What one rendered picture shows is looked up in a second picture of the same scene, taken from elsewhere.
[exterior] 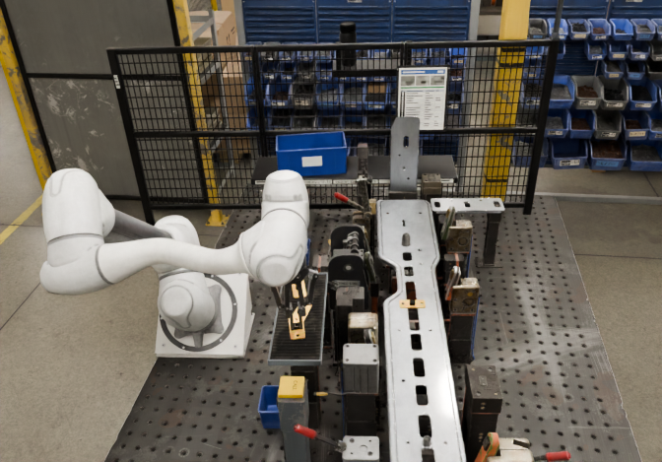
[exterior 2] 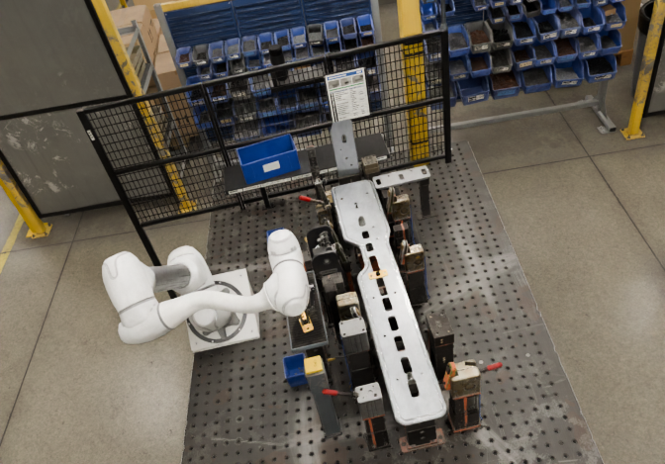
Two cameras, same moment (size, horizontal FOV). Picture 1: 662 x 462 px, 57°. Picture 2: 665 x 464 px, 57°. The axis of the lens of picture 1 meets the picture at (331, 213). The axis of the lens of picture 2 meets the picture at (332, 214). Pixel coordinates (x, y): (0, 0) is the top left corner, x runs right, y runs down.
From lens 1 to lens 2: 71 cm
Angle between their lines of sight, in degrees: 10
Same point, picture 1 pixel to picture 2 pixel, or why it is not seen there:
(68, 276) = (142, 331)
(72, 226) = (134, 297)
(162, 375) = (203, 366)
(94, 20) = (35, 62)
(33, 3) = not seen: outside the picture
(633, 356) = (548, 250)
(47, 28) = not seen: outside the picture
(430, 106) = (356, 99)
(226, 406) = (258, 378)
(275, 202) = (279, 255)
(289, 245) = (299, 289)
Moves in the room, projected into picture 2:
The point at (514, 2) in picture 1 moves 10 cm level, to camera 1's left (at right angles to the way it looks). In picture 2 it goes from (407, 7) to (387, 11)
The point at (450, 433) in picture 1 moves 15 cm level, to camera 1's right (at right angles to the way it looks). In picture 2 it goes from (424, 366) to (461, 355)
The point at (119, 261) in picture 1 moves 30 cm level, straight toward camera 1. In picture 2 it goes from (176, 314) to (218, 371)
